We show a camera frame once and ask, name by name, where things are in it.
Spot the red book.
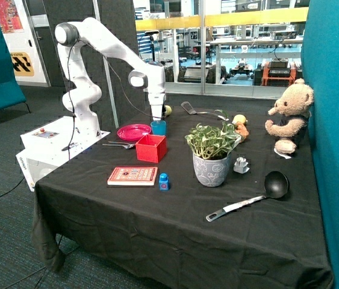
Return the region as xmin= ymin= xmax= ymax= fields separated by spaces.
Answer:
xmin=107 ymin=167 xmax=158 ymax=186

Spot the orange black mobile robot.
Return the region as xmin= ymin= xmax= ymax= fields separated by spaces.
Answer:
xmin=261 ymin=58 xmax=297 ymax=87

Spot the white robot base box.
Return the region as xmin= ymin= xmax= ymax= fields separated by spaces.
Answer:
xmin=16 ymin=116 xmax=109 ymax=191

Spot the pink plastic plate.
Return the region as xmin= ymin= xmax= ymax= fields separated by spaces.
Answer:
xmin=117 ymin=123 xmax=152 ymax=141

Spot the teal partition wall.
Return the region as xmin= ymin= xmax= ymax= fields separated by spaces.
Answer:
xmin=302 ymin=1 xmax=339 ymax=288

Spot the yellow tennis ball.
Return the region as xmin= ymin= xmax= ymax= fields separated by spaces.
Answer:
xmin=164 ymin=105 xmax=172 ymax=117

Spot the orange toy carrot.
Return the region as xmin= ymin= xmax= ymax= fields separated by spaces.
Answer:
xmin=234 ymin=122 xmax=249 ymax=143

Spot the white power adapter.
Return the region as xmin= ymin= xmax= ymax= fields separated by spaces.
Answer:
xmin=234 ymin=156 xmax=249 ymax=174

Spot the black slotted spatula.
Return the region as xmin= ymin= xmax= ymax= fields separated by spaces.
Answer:
xmin=181 ymin=101 xmax=229 ymax=121

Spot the red open box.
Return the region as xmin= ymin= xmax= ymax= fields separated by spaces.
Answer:
xmin=135 ymin=134 xmax=167 ymax=163

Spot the green potted plant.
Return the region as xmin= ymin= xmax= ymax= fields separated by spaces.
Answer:
xmin=184 ymin=120 xmax=243 ymax=160

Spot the yellow black sign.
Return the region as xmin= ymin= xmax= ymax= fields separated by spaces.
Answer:
xmin=10 ymin=52 xmax=34 ymax=77

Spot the grey patterned flower pot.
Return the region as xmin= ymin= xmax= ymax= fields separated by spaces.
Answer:
xmin=193 ymin=154 xmax=231 ymax=187

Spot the silver fork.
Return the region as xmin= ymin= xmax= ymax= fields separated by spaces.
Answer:
xmin=108 ymin=141 xmax=135 ymax=146

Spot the white lab table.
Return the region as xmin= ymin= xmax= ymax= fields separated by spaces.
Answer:
xmin=211 ymin=36 xmax=303 ymax=85

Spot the yellow lemon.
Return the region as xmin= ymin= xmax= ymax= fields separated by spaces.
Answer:
xmin=232 ymin=114 xmax=247 ymax=125

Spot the black tablecloth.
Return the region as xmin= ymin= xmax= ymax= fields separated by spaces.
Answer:
xmin=31 ymin=108 xmax=334 ymax=288

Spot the blue toy block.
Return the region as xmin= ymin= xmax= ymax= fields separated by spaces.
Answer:
xmin=159 ymin=173 xmax=170 ymax=191

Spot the beige teddy bear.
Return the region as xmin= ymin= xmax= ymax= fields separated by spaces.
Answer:
xmin=265 ymin=78 xmax=314 ymax=159

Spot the blue plastic cup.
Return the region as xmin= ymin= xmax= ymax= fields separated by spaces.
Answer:
xmin=151 ymin=120 xmax=166 ymax=135

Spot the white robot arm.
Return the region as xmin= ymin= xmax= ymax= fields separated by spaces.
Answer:
xmin=55 ymin=17 xmax=166 ymax=136

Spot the black ladle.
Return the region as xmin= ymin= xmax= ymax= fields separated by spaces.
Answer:
xmin=205 ymin=171 xmax=289 ymax=222

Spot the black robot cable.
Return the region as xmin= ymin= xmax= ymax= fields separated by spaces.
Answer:
xmin=61 ymin=39 xmax=158 ymax=152

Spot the red wall poster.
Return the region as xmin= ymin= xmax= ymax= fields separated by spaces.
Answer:
xmin=0 ymin=0 xmax=24 ymax=34

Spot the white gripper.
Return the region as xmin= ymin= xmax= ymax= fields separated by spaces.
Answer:
xmin=148 ymin=93 xmax=166 ymax=122

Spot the silver spoon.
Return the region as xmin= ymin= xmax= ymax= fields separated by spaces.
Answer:
xmin=103 ymin=143 xmax=135 ymax=149

